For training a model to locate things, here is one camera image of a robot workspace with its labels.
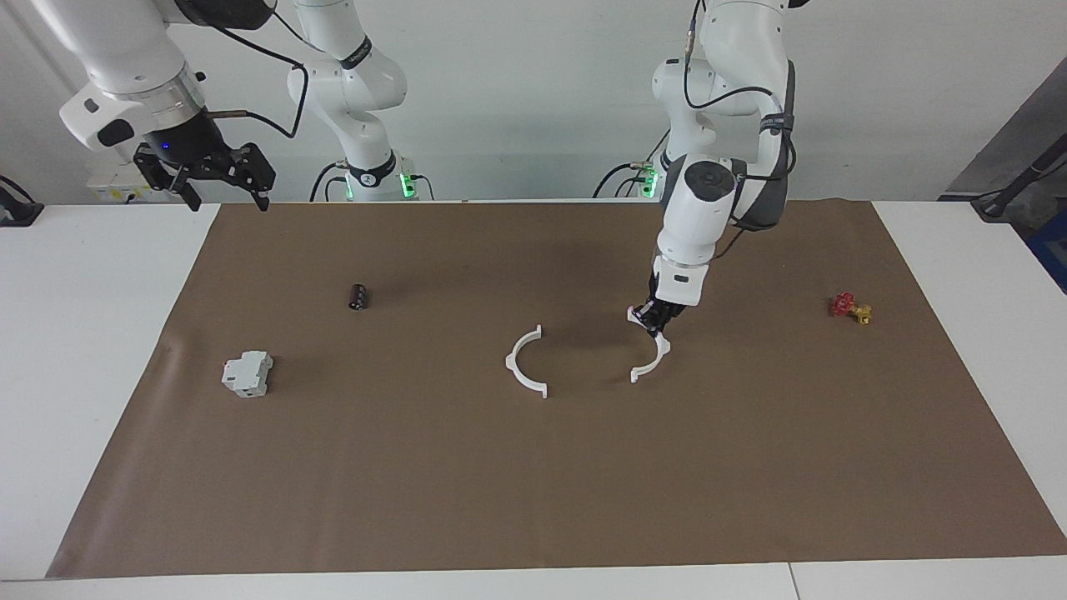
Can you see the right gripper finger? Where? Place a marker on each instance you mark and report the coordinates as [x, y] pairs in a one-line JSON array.
[[158, 175], [250, 167]]

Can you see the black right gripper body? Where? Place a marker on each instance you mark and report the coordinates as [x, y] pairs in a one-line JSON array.
[[187, 142]]

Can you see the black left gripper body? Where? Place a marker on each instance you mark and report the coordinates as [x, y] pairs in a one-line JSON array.
[[669, 308]]

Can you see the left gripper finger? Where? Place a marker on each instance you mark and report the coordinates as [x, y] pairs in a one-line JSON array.
[[646, 317], [663, 325]]

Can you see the white half pipe clamp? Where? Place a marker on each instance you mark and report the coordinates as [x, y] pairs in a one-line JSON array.
[[508, 363], [667, 343]]

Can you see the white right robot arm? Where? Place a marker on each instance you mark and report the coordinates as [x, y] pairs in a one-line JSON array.
[[117, 50]]

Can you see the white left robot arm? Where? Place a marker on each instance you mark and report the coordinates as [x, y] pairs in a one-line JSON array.
[[692, 217]]

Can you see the white power strip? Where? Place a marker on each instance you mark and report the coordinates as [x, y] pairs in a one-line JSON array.
[[108, 190]]

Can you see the black table clamp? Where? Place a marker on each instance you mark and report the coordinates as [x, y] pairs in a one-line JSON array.
[[17, 212]]

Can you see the black cylindrical capacitor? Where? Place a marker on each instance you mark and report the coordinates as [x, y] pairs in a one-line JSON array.
[[358, 297]]

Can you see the red handwheel brass valve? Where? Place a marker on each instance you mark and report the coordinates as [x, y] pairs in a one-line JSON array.
[[844, 305]]

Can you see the brown paper mat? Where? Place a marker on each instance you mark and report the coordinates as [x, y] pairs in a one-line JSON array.
[[533, 483]]

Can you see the white circuit breaker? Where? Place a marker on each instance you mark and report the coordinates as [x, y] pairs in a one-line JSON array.
[[246, 375]]

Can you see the black tripod leg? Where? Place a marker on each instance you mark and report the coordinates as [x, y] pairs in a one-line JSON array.
[[1000, 200]]

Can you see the blue crate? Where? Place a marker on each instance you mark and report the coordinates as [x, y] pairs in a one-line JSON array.
[[1052, 250]]

